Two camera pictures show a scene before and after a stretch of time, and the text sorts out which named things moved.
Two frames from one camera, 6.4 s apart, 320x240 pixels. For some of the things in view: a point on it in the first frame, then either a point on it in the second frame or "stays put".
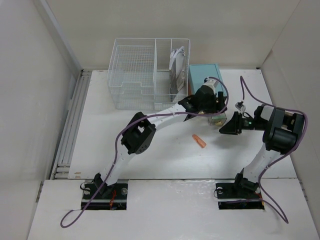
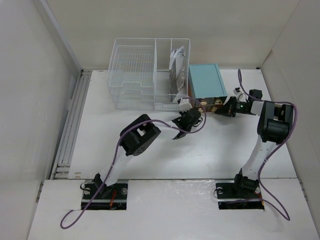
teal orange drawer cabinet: [198, 72] stays put
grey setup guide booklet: [177, 68] stays put
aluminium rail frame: [61, 169] stays put
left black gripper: [213, 109] to [183, 113]
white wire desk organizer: [148, 74] stays put
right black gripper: [234, 126] to [227, 109]
